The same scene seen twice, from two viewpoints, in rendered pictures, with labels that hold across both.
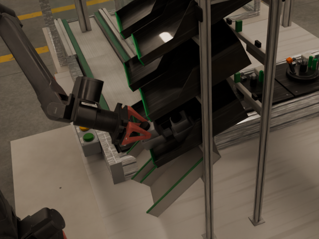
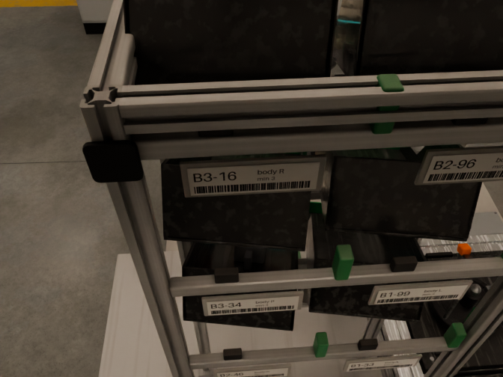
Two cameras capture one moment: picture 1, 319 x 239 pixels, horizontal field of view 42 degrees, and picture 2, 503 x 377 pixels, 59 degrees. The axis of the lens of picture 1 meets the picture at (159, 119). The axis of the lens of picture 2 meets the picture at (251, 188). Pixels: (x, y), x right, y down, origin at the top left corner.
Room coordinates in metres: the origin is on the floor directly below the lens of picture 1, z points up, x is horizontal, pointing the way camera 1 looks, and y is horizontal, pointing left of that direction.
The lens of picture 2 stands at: (0.97, -0.46, 1.80)
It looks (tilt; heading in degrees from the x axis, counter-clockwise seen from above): 47 degrees down; 102
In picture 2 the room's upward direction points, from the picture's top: straight up
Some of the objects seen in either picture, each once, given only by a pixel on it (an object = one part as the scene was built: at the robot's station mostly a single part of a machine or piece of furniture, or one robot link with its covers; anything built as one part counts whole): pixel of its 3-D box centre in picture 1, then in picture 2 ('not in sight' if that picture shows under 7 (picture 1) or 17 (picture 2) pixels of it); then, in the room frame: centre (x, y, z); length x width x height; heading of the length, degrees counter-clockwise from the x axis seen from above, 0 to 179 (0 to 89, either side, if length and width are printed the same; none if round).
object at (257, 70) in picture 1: (253, 80); not in sight; (1.43, -0.41, 1.01); 0.24 x 0.24 x 0.13; 17
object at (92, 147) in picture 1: (86, 133); (456, 231); (1.31, 0.30, 0.93); 0.21 x 0.07 x 0.06; 17
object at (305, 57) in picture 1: (303, 66); not in sight; (1.50, -0.64, 1.01); 0.24 x 0.24 x 0.13; 17
